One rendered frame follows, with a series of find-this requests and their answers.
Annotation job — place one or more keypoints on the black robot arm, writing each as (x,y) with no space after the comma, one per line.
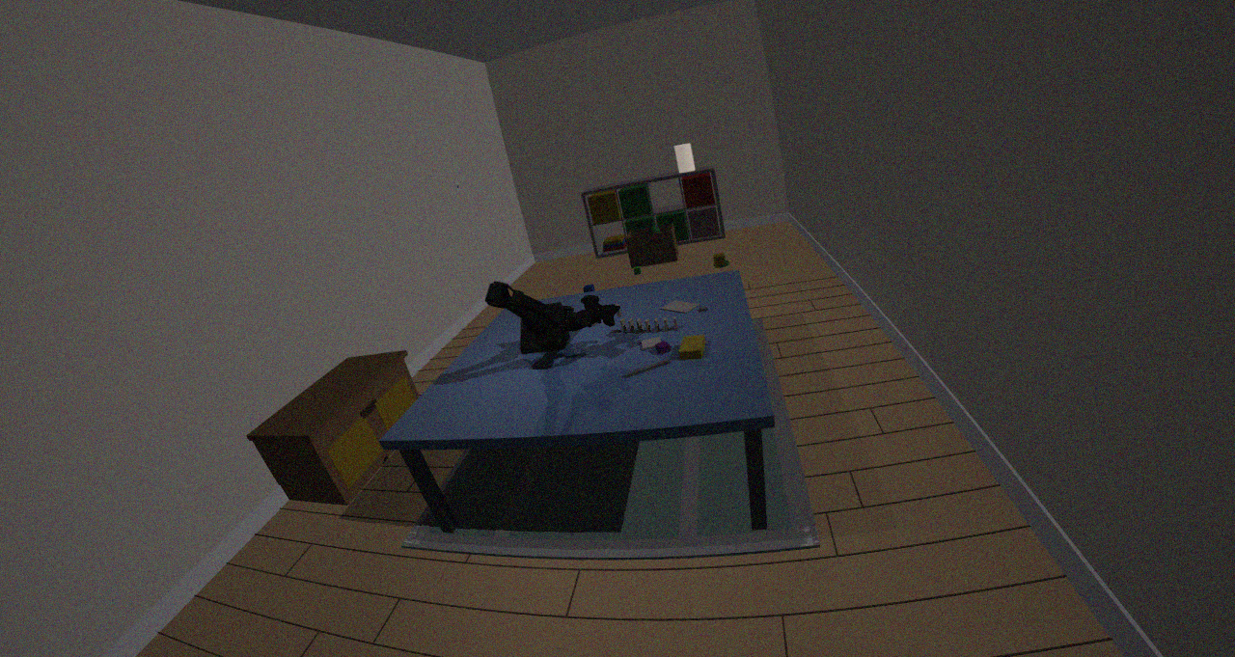
(533,311)

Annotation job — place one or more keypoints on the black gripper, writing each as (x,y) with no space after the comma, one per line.
(607,314)

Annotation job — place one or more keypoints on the yellow rectangular block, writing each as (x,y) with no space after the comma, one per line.
(691,347)

